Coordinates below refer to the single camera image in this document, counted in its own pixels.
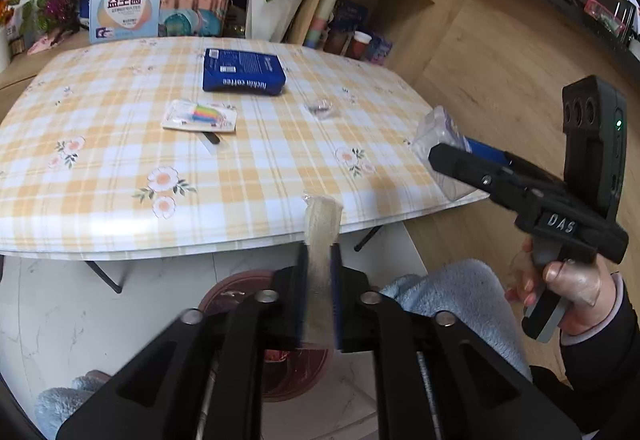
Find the dark sleeve right forearm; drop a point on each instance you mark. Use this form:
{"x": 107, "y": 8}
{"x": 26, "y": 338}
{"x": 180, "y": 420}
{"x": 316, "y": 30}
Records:
{"x": 601, "y": 395}

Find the white flower vase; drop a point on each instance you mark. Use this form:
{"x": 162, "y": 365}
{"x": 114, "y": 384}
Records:
{"x": 268, "y": 20}

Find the yellow plaid tablecloth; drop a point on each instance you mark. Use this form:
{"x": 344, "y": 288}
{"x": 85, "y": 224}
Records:
{"x": 87, "y": 172}

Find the light blue fuzzy left slipper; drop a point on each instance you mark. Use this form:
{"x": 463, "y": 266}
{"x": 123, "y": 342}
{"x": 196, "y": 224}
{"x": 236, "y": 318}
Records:
{"x": 55, "y": 405}

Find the maroon trash bin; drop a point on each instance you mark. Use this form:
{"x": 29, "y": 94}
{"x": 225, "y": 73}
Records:
{"x": 287, "y": 374}

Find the red white paper cup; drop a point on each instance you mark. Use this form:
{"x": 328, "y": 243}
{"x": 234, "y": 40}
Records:
{"x": 358, "y": 45}

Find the small black marker cap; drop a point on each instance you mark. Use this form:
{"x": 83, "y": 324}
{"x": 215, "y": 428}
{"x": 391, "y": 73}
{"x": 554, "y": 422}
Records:
{"x": 212, "y": 138}

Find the white blue probiotics box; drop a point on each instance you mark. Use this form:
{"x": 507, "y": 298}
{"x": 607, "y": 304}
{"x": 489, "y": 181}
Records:
{"x": 116, "y": 20}

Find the yellowish plastic wrapper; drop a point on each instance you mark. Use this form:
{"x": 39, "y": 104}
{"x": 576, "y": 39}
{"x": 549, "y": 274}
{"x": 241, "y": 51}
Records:
{"x": 322, "y": 222}

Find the colourful marker blister pack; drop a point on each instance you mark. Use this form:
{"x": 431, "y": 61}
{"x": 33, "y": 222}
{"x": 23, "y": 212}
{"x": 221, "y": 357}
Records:
{"x": 199, "y": 118}

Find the blue luckin coffee box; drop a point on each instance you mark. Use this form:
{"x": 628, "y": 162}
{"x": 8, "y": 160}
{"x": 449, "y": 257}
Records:
{"x": 241, "y": 71}

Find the right hand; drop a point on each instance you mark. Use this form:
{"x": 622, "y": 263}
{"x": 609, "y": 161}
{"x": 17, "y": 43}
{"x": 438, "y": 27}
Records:
{"x": 591, "y": 289}

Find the striped teal gift box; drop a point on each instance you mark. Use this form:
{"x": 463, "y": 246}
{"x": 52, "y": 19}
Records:
{"x": 202, "y": 18}

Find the stack of pastel cups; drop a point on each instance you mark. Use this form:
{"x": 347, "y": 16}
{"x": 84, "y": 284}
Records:
{"x": 319, "y": 22}

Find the clear plastic floss box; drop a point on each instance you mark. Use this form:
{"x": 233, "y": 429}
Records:
{"x": 438, "y": 128}

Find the small clear plastic bag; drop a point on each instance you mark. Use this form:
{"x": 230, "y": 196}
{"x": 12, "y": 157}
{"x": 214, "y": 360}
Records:
{"x": 321, "y": 108}

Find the light blue fuzzy slipper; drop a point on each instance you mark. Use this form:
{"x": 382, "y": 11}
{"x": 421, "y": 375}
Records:
{"x": 471, "y": 291}
{"x": 55, "y": 405}

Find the small blue carton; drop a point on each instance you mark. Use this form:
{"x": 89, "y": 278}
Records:
{"x": 378, "y": 49}

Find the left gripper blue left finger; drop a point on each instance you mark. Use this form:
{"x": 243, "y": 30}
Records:
{"x": 300, "y": 291}

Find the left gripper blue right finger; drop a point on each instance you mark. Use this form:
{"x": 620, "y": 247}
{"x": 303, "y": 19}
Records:
{"x": 336, "y": 269}

